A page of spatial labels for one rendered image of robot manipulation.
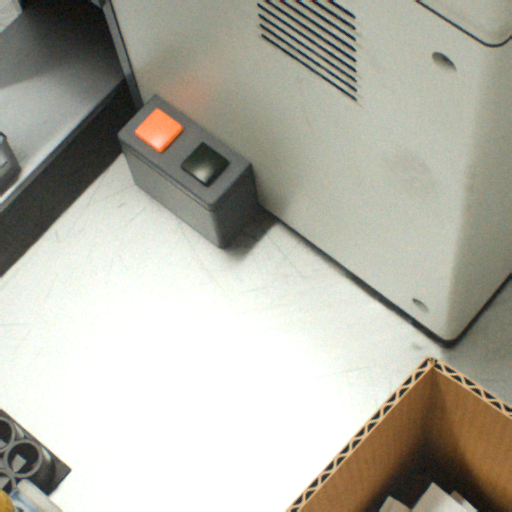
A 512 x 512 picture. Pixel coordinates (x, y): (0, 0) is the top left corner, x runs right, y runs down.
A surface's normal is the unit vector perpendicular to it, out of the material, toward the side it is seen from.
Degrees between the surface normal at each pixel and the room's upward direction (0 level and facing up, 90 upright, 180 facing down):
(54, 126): 0
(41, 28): 0
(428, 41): 90
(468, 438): 89
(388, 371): 0
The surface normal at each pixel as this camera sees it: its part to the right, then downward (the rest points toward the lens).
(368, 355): -0.08, -0.39
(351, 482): 0.76, 0.51
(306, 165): -0.65, 0.72
